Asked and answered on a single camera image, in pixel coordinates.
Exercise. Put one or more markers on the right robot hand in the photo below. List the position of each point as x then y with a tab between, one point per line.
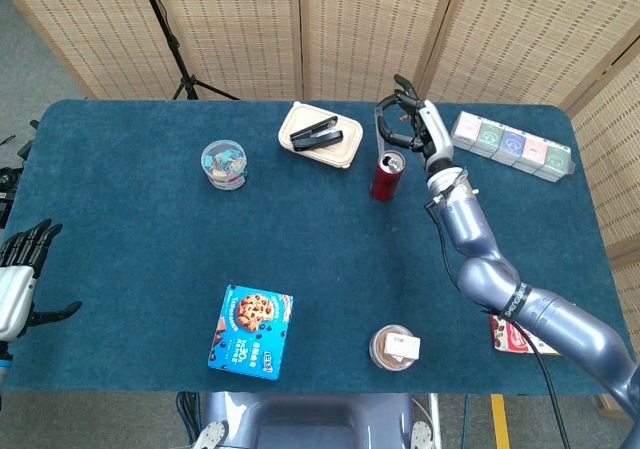
435	129

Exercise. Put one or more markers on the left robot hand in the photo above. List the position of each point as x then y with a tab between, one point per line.
15	294

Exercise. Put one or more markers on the clear plastic straw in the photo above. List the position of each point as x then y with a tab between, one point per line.
380	139

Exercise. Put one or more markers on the red soda can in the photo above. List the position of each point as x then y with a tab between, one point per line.
385	181

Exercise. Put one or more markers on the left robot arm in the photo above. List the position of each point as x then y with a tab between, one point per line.
3	364

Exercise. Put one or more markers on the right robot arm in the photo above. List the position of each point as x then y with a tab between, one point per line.
470	229

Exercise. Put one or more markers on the pastel boxes multipack clear wrap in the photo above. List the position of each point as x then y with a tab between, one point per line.
510	144

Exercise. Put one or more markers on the beige lidded lunch box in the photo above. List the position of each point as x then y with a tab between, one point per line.
345	151

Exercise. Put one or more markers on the black equipment beside table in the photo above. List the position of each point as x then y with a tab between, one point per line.
10	179

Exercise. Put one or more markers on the black stapler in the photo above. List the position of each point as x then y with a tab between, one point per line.
317	136

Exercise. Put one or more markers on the blue carpet table cover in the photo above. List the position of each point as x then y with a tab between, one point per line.
150	244

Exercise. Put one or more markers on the clear jar of colourful clips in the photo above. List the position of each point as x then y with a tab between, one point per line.
224	166

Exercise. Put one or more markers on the small white cardboard box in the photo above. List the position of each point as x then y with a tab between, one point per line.
402	346

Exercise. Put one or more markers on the red yellow snack box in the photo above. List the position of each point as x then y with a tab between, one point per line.
505	338

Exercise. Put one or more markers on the clear tub of rubber bands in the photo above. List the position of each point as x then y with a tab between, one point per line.
380	356

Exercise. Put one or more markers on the blue chocolate chip cookie box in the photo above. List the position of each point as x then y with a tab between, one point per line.
250	334

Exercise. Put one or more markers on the black tripod stand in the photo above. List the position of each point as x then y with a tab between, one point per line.
172	44

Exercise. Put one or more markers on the yellow floor tape strip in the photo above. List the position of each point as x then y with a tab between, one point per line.
501	419

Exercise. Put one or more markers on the grey-blue robot torso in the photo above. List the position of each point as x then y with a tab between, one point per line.
310	419

